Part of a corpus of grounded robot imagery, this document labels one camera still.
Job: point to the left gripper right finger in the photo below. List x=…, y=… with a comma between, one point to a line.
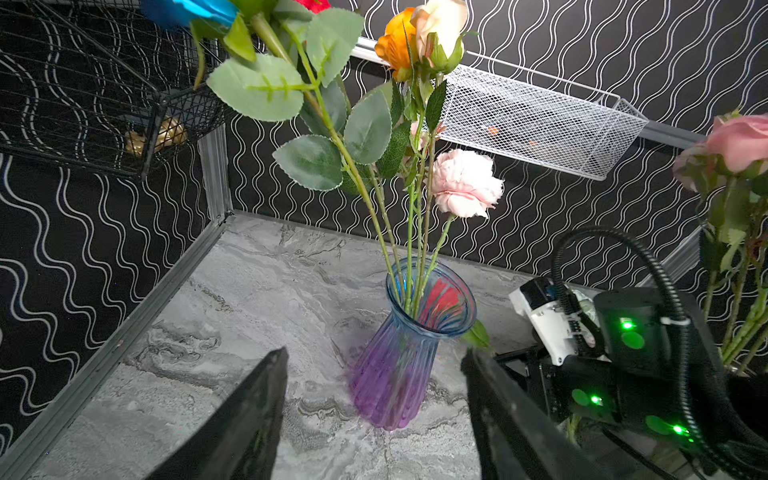
x=514, y=438

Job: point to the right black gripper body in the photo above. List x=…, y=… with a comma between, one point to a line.
x=643, y=372

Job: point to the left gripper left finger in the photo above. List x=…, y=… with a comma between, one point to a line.
x=240, y=440

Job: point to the blue purple glass vase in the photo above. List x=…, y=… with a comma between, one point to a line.
x=389, y=382

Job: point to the pink flower spray stem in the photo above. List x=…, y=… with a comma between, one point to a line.
x=728, y=172

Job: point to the pale pink flower spray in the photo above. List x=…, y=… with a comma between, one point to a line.
x=460, y=183

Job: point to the red rose stem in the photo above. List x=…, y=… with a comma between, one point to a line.
x=285, y=62
x=440, y=308

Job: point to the cream bud flower stem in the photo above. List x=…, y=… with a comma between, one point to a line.
x=435, y=47

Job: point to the yellow rose stem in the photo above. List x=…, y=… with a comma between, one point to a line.
x=400, y=160

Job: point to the blue rose stem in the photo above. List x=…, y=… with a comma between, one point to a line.
x=204, y=20

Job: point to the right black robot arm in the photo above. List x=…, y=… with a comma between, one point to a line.
x=742, y=449

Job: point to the white mesh wall basket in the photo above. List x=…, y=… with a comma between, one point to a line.
x=515, y=112

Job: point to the black wire wall basket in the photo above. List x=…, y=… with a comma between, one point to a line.
x=97, y=85

